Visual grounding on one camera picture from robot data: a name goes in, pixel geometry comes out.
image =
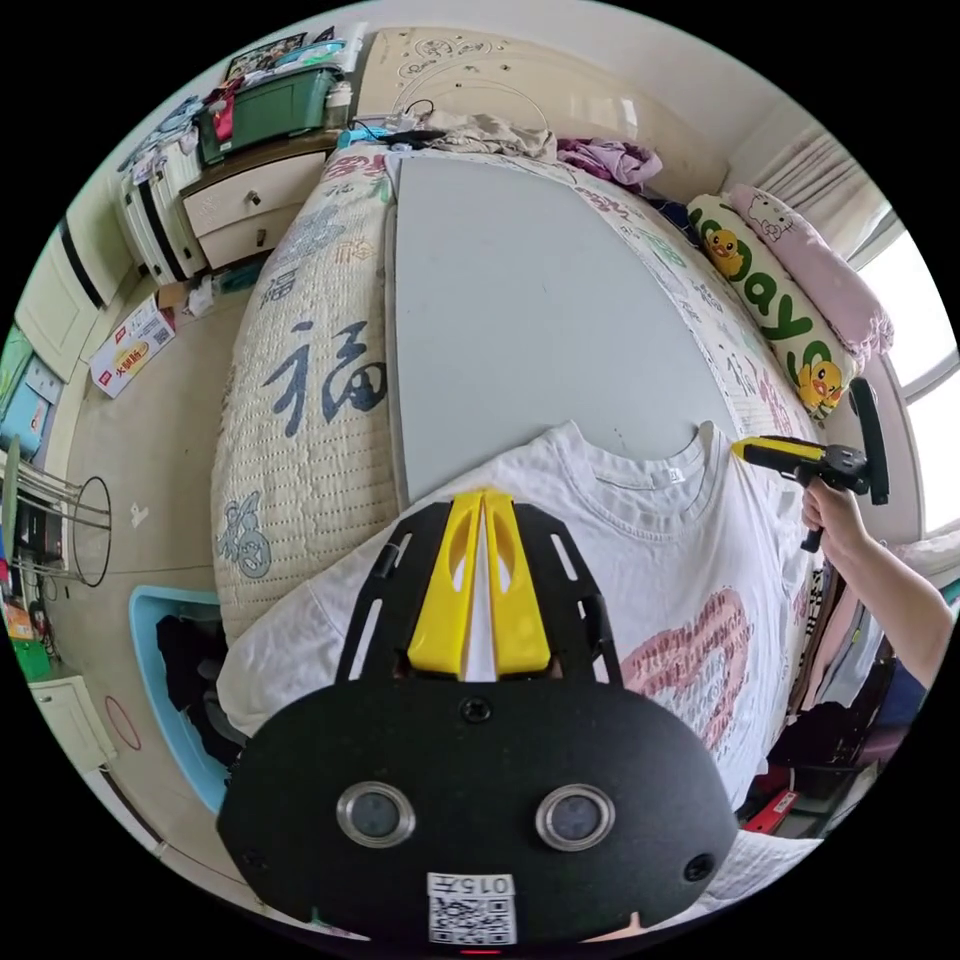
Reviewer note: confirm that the grey flat board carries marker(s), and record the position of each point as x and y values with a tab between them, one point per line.
525	300

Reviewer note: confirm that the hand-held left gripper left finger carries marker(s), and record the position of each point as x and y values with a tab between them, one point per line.
442	600

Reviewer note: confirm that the white printed carton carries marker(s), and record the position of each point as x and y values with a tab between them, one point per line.
133	345

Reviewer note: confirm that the person's right forearm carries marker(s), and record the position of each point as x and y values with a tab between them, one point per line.
892	600

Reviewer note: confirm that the white pillow with duck print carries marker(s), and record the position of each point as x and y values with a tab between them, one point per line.
780	315

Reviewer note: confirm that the white curtain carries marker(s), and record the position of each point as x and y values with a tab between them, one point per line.
817	169

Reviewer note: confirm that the cream nightstand with drawers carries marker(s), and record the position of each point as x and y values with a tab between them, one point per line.
240	217

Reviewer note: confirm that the person's right hand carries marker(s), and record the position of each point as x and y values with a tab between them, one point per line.
836	521

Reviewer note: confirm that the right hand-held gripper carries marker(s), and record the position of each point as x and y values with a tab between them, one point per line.
844	466

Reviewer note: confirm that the purple pile of clothes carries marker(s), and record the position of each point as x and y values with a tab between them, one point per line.
611	161

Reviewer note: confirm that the window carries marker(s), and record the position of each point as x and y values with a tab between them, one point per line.
911	330

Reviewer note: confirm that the person's body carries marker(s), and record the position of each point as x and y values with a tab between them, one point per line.
909	691

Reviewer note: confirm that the beige crumpled garment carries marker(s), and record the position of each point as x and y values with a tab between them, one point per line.
487	135

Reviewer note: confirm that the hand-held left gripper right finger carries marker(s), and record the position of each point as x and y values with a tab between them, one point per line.
517	615

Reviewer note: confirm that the green storage box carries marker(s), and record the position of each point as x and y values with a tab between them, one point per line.
262	112

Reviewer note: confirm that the white shirt with pink print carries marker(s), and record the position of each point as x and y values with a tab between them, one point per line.
645	570

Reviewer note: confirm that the pink pillow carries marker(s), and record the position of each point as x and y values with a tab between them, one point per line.
825	270

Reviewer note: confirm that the white cupboard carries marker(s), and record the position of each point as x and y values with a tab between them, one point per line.
60	300

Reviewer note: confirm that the bed with printed quilt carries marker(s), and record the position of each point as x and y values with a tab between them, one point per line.
315	435

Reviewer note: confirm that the light blue basket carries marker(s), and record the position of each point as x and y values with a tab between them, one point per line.
154	645

